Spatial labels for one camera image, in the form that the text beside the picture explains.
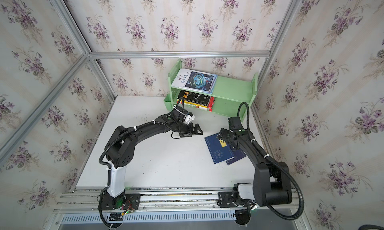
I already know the dark blue book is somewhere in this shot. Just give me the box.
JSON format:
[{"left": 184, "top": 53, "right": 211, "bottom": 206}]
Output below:
[
  {"left": 226, "top": 150, "right": 247, "bottom": 166},
  {"left": 205, "top": 133, "right": 235, "bottom": 164}
]

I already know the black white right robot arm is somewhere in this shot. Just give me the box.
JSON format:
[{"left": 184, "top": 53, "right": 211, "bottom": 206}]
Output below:
[{"left": 218, "top": 102, "right": 305, "bottom": 225}]

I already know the green nature encyclopedia book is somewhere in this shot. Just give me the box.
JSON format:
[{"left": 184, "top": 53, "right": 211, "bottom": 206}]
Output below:
[{"left": 184, "top": 97, "right": 215, "bottom": 112}]

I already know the white science youth magazine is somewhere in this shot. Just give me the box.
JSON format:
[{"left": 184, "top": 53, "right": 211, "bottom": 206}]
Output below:
[{"left": 171, "top": 69, "right": 218, "bottom": 94}]

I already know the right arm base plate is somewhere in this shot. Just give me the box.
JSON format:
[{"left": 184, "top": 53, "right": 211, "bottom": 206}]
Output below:
[{"left": 217, "top": 191, "right": 239, "bottom": 208}]

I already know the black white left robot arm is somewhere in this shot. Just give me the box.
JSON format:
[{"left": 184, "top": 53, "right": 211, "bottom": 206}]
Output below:
[{"left": 98, "top": 100, "right": 204, "bottom": 210}]

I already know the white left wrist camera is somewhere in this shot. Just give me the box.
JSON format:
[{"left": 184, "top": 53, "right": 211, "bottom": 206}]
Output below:
[{"left": 183, "top": 112, "right": 195, "bottom": 125}]

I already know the aluminium mounting rail frame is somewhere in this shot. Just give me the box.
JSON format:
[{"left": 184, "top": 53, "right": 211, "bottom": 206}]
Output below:
[{"left": 44, "top": 186, "right": 313, "bottom": 230}]

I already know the green metal bookshelf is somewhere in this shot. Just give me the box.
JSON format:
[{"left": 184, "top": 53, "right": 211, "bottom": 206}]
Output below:
[{"left": 164, "top": 59, "right": 258, "bottom": 117}]

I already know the yellow cartoon cover book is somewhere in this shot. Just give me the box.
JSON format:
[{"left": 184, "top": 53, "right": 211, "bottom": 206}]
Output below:
[{"left": 180, "top": 99, "right": 214, "bottom": 110}]

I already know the black book yellow title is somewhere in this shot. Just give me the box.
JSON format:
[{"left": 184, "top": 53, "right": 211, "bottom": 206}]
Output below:
[{"left": 178, "top": 90, "right": 212, "bottom": 101}]

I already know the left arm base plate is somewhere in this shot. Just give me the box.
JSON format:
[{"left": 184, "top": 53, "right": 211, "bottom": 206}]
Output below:
[{"left": 98, "top": 192, "right": 141, "bottom": 211}]

